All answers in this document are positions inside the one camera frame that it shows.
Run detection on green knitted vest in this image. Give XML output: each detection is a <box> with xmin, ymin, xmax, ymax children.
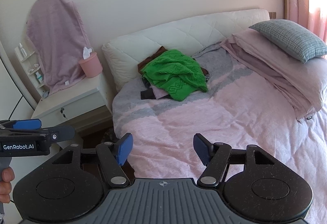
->
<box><xmin>140</xmin><ymin>49</ymin><xmax>208</xmax><ymax>101</ymax></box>

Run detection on person's left hand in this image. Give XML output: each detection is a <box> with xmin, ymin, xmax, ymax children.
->
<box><xmin>0</xmin><ymin>167</ymin><xmax>15</xmax><ymax>204</ymax></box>

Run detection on white nightstand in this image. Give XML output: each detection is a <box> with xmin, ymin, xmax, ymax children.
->
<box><xmin>32</xmin><ymin>73</ymin><xmax>114</xmax><ymax>131</ymax></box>

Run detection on pink grey bed quilt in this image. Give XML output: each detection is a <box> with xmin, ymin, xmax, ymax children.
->
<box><xmin>113</xmin><ymin>44</ymin><xmax>326</xmax><ymax>223</ymax></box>

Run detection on white corner shelf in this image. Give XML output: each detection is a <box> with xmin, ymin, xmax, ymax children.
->
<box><xmin>15</xmin><ymin>43</ymin><xmax>49</xmax><ymax>99</ymax></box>

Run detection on pink tissue bin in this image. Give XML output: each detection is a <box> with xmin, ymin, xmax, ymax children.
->
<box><xmin>79</xmin><ymin>47</ymin><xmax>103</xmax><ymax>78</ymax></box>

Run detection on pink towel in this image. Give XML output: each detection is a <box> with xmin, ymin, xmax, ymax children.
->
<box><xmin>26</xmin><ymin>0</ymin><xmax>90</xmax><ymax>95</ymax></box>

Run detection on brown garment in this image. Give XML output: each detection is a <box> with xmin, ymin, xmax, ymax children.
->
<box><xmin>138</xmin><ymin>46</ymin><xmax>167</xmax><ymax>73</ymax></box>

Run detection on pink pillow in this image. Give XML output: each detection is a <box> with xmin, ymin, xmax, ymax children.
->
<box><xmin>265</xmin><ymin>55</ymin><xmax>326</xmax><ymax>112</ymax></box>

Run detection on grey checked pillow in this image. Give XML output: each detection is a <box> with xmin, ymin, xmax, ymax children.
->
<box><xmin>249</xmin><ymin>19</ymin><xmax>326</xmax><ymax>64</ymax></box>

